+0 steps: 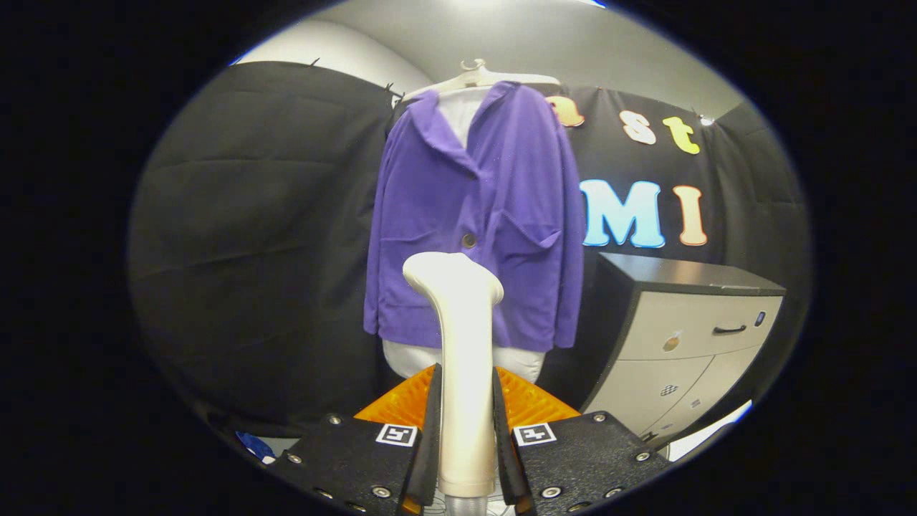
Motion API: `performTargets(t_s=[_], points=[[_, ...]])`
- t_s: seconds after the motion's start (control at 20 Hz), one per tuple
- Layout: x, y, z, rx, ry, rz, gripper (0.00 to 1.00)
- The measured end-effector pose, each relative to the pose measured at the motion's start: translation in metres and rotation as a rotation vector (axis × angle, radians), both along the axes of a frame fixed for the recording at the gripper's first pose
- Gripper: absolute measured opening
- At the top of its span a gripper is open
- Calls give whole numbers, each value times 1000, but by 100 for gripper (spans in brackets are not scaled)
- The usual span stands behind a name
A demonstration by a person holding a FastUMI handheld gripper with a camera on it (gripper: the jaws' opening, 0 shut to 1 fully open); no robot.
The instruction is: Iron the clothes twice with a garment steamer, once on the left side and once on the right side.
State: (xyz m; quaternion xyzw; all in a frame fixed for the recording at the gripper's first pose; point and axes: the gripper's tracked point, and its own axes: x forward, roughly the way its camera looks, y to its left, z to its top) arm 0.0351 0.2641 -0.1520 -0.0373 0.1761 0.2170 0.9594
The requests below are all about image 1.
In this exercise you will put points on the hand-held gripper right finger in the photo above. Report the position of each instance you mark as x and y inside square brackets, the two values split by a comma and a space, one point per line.
[501, 444]

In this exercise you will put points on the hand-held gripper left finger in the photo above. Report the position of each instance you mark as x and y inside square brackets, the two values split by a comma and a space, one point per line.
[432, 444]

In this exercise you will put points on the grey cabinet with black top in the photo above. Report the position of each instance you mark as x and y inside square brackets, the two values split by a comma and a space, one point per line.
[680, 322]

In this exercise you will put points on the white flat sheet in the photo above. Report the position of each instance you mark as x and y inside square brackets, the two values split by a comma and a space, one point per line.
[706, 433]

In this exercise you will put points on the white clothes hanger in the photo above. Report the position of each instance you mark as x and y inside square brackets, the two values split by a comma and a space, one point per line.
[494, 77]

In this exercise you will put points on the white garment steamer head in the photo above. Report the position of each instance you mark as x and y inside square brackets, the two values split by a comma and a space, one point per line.
[466, 358]

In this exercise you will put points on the purple button jacket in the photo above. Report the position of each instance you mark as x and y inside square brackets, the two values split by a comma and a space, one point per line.
[430, 215]

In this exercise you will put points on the white shirt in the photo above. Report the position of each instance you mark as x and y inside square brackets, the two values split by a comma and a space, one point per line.
[408, 358]

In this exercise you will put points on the small blue item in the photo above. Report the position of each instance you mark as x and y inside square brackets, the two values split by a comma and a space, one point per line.
[256, 446]

